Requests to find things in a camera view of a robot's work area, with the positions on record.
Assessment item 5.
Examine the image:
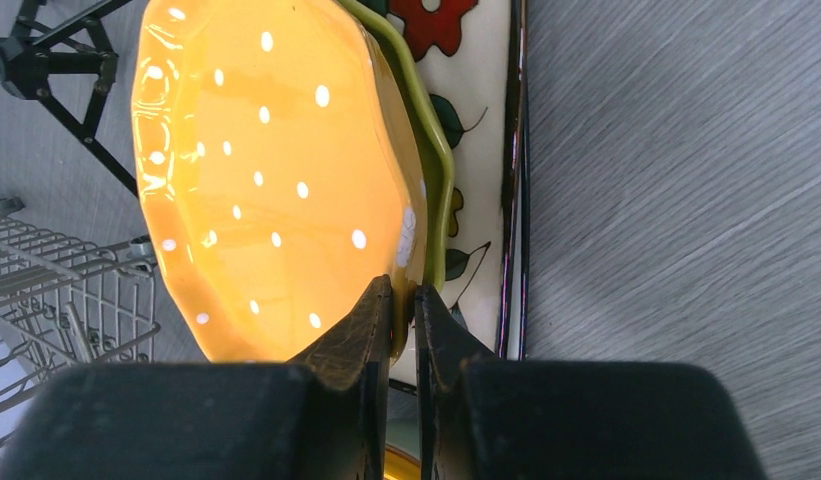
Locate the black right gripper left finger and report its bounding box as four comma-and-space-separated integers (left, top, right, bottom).
0, 275, 393, 479

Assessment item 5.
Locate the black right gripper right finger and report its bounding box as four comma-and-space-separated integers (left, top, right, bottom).
415, 286, 765, 479

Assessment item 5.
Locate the orange polka dot plate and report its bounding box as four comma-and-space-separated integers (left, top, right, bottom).
131, 1, 427, 362

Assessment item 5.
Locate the orange bowl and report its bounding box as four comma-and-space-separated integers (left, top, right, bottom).
383, 445, 421, 480

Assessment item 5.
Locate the square floral plate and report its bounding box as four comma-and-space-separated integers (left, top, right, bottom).
369, 1, 530, 360

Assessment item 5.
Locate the green polka dot plate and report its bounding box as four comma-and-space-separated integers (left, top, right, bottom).
340, 1, 455, 290

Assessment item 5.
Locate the grey wire dish rack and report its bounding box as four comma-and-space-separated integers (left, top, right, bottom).
0, 196, 161, 459

